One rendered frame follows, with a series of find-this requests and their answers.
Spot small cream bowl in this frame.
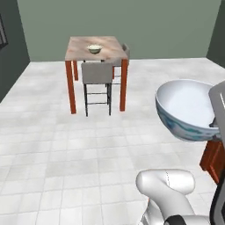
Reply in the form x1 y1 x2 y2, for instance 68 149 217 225
86 44 104 54

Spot red-brown wooden furniture piece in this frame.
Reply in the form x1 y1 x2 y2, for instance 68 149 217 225
199 139 225 185

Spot dark framed window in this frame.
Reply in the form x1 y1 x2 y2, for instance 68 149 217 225
0 13 9 49

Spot white bowl with blue pattern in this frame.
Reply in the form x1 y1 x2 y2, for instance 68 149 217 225
155 78 222 142

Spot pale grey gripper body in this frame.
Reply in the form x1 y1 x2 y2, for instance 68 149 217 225
207 80 225 139

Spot grey stool with black legs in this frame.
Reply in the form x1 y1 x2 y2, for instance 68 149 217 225
105 43 131 86
80 61 114 118

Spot wooden table with red-brown legs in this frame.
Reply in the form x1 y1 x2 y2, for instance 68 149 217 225
64 35 130 115

